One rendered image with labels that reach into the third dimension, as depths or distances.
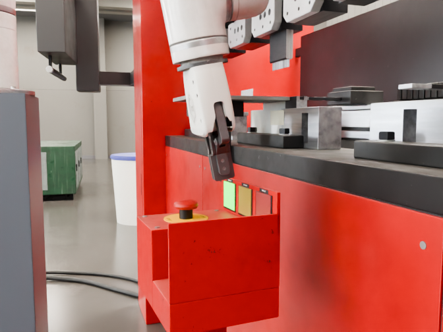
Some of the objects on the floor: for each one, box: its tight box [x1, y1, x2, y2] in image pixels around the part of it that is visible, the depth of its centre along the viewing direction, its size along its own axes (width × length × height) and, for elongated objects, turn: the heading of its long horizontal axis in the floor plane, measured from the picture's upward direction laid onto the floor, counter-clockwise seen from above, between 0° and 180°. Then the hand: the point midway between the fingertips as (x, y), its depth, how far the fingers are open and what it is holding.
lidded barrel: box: [110, 153, 136, 226], centre depth 413 cm, size 52×52×63 cm
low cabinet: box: [40, 140, 82, 202], centre depth 578 cm, size 165×154×65 cm
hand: (221, 166), depth 66 cm, fingers closed
